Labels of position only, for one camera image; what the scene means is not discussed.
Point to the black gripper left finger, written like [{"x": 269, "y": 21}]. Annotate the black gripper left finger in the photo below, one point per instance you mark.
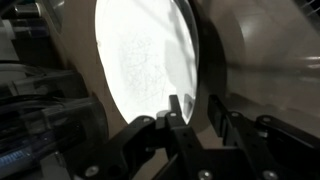
[{"x": 175, "y": 114}]

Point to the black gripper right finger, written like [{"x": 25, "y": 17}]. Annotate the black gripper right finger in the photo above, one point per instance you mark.
[{"x": 218, "y": 116}]

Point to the white plate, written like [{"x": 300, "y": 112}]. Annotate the white plate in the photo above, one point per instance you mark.
[{"x": 149, "y": 50}]

